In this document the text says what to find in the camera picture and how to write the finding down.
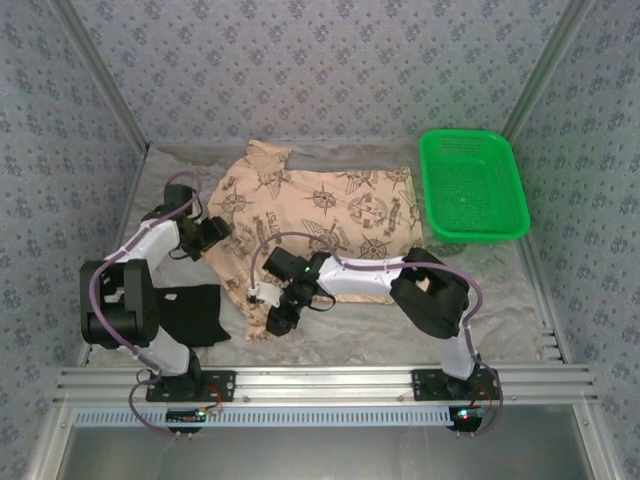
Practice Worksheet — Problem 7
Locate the white slotted cable duct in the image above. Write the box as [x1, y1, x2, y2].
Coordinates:
[72, 405, 461, 427]

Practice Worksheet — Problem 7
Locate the green plastic mesh basket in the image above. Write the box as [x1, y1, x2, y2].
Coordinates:
[418, 128, 531, 245]

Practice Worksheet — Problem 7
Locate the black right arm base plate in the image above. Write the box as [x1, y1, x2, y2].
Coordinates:
[410, 368, 504, 403]

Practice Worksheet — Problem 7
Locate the peach printed t-shirt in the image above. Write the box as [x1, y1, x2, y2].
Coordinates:
[206, 139, 425, 344]

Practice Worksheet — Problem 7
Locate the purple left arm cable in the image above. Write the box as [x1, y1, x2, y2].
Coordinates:
[87, 170, 224, 439]

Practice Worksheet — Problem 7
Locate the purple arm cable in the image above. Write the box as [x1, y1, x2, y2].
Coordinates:
[249, 230, 509, 437]
[87, 170, 224, 439]

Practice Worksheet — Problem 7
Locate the aluminium frame post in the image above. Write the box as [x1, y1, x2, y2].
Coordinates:
[494, 0, 599, 154]
[49, 0, 151, 154]

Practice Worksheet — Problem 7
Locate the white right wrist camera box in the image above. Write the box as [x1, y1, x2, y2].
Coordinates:
[247, 282, 284, 307]

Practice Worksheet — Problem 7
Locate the aluminium mounting rail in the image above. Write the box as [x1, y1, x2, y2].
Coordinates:
[52, 364, 599, 406]

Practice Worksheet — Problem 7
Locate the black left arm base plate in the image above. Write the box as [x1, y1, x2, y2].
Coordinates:
[145, 369, 237, 403]

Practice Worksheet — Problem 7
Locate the black folded cloth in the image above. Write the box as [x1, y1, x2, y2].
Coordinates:
[154, 283, 232, 351]

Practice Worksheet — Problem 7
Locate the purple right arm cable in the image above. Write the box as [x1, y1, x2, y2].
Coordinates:
[249, 230, 509, 437]

